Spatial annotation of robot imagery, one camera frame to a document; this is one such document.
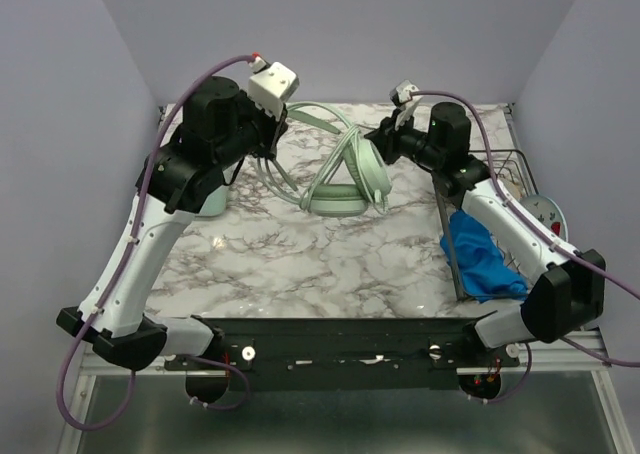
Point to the mint green rectangular tray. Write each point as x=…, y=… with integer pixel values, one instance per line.
x=215, y=203

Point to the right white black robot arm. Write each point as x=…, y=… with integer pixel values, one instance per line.
x=568, y=285

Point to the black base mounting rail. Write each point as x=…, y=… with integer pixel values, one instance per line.
x=345, y=354

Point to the black wire dish rack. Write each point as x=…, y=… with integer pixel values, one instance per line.
x=511, y=166

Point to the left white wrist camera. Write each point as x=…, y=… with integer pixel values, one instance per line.
x=272, y=87

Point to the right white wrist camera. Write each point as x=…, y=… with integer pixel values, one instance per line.
x=405, y=99

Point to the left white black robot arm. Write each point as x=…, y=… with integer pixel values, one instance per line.
x=213, y=126

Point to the aluminium extrusion frame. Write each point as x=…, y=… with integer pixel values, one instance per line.
x=578, y=350

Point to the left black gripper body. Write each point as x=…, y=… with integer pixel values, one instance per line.
x=260, y=129

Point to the cream plain bowl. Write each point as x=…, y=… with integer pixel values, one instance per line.
x=513, y=190

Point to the blue cloth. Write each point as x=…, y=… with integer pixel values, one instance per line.
x=481, y=264

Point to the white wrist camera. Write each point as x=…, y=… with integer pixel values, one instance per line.
x=272, y=87
x=405, y=99

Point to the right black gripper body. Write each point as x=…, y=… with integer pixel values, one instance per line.
x=388, y=141

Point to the mint green wired headphones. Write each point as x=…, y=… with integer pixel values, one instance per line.
x=352, y=179

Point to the blue plate with red fruit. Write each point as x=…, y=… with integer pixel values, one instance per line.
x=548, y=213

